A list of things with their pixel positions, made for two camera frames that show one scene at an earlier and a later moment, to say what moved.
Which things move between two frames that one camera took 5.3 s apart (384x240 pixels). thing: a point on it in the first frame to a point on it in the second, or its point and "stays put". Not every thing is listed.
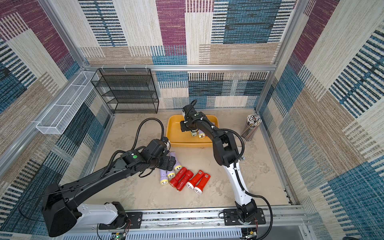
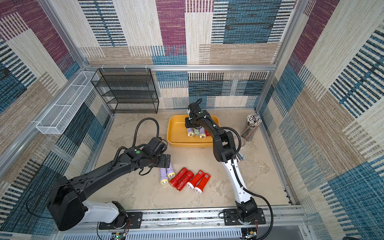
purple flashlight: [177, 166] to [190, 132]
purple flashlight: [201, 134] stays put
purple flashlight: [163, 177] stays put
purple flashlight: [170, 174] stays put
